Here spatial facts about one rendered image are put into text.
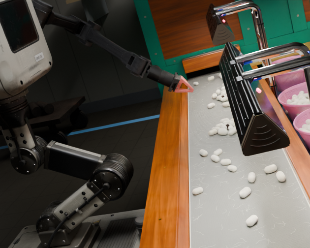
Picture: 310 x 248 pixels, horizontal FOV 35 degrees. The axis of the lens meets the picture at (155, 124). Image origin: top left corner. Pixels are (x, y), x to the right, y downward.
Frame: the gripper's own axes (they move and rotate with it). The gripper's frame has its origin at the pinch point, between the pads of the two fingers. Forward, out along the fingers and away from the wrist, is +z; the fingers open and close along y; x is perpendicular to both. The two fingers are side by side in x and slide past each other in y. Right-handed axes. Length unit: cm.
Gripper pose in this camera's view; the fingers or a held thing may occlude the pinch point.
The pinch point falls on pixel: (191, 89)
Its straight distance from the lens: 206.5
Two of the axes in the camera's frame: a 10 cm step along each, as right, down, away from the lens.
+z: 9.1, 4.0, 0.6
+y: 0.9, -3.4, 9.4
